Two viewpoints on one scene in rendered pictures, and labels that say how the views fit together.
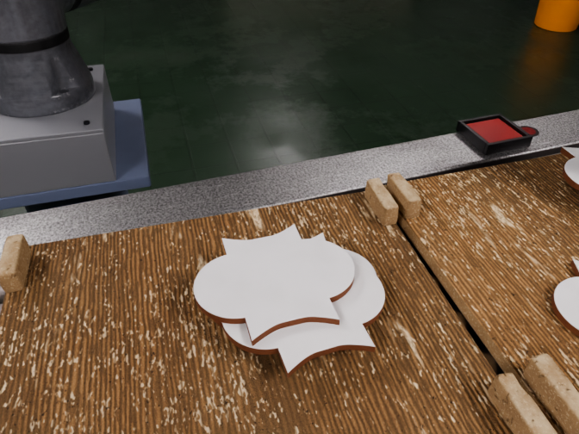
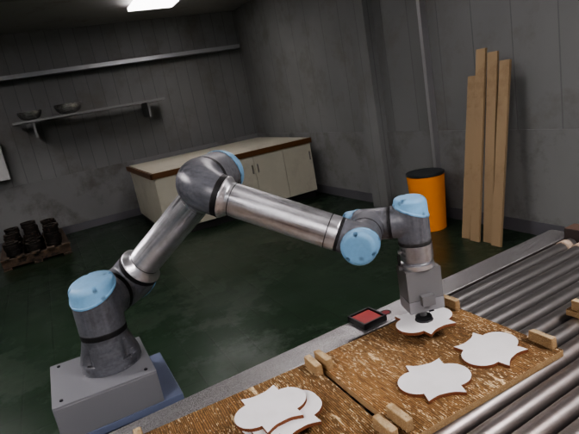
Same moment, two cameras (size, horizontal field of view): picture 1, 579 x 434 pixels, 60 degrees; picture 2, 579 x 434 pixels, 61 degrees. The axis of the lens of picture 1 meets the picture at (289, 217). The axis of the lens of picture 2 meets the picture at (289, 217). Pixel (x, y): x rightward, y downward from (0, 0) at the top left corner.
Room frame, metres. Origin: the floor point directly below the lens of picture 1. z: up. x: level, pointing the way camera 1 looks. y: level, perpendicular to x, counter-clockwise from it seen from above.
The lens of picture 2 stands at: (-0.53, 0.04, 1.55)
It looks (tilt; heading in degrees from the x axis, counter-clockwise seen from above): 14 degrees down; 351
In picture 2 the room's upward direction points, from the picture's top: 10 degrees counter-clockwise
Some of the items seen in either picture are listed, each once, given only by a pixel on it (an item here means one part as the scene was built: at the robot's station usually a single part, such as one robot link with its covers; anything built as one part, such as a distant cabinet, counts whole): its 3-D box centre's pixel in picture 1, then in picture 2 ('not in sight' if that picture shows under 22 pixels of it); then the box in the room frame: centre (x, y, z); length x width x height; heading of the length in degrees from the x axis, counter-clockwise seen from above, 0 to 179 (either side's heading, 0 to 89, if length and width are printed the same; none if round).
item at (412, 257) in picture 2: not in sight; (414, 252); (0.49, -0.39, 1.14); 0.08 x 0.08 x 0.05
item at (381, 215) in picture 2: not in sight; (367, 226); (0.52, -0.30, 1.22); 0.11 x 0.11 x 0.08; 64
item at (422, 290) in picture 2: not in sight; (420, 285); (0.48, -0.39, 1.06); 0.10 x 0.09 x 0.16; 177
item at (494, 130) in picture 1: (493, 133); (367, 319); (0.65, -0.30, 0.92); 0.06 x 0.06 x 0.01; 19
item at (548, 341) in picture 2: not in sight; (542, 338); (0.32, -0.58, 0.95); 0.06 x 0.02 x 0.03; 16
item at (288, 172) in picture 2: not in sight; (220, 181); (6.88, -0.17, 0.43); 2.29 x 1.85 x 0.86; 106
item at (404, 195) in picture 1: (402, 194); (323, 359); (0.47, -0.13, 0.95); 0.06 x 0.02 x 0.03; 16
